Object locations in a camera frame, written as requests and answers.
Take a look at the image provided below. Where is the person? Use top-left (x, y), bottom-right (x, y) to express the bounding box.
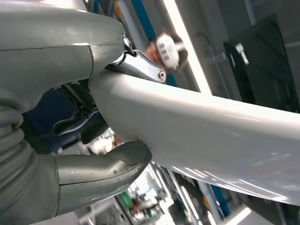
top-left (144, 29), bottom-right (189, 75)

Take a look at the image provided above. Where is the black screen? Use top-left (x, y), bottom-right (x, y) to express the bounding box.
top-left (223, 14), bottom-right (300, 114)

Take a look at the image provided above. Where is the white headset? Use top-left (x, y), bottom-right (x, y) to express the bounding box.
top-left (155, 32), bottom-right (185, 70)

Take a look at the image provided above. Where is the ceiling light strip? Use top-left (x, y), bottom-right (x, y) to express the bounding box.
top-left (163, 0), bottom-right (213, 94)

